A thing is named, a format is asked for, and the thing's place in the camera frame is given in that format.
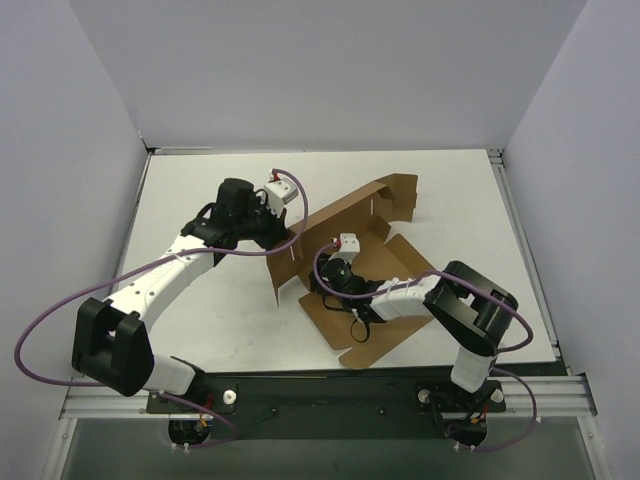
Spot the aluminium front frame rail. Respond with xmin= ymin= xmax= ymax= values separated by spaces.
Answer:
xmin=60 ymin=376 xmax=596 ymax=420

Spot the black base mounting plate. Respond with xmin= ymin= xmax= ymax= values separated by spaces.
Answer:
xmin=146 ymin=367 xmax=506 ymax=440

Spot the aluminium side rail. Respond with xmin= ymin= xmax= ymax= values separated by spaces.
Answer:
xmin=113 ymin=149 xmax=155 ymax=278
xmin=487 ymin=149 xmax=565 ymax=364

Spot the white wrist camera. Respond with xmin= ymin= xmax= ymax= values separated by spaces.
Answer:
xmin=333 ymin=233 xmax=360 ymax=263
xmin=263 ymin=170 xmax=299 ymax=210

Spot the left aluminium side rail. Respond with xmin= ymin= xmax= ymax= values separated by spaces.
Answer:
xmin=113 ymin=149 xmax=155 ymax=278

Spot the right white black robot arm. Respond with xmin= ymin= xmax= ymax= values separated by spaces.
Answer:
xmin=310 ymin=253 xmax=519 ymax=393

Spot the brown cardboard box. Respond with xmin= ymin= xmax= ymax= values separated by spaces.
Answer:
xmin=266 ymin=173 xmax=433 ymax=369

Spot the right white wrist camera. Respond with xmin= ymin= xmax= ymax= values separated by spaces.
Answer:
xmin=333 ymin=233 xmax=360 ymax=263

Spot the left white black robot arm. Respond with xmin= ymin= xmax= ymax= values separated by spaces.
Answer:
xmin=71 ymin=174 xmax=300 ymax=412

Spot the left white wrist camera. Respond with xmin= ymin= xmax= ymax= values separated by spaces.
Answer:
xmin=263 ymin=170 xmax=299 ymax=210

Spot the right aluminium side rail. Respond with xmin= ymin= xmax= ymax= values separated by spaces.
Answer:
xmin=487 ymin=149 xmax=565 ymax=364

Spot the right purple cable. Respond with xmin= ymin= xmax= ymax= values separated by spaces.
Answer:
xmin=312 ymin=242 xmax=542 ymax=451

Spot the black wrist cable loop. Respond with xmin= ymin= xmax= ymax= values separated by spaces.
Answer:
xmin=348 ymin=312 xmax=372 ymax=345

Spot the purple cable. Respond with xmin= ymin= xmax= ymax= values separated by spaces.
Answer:
xmin=13 ymin=168 xmax=309 ymax=387
xmin=312 ymin=242 xmax=542 ymax=451

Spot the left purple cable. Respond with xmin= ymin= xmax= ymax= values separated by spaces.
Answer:
xmin=13 ymin=168 xmax=309 ymax=387

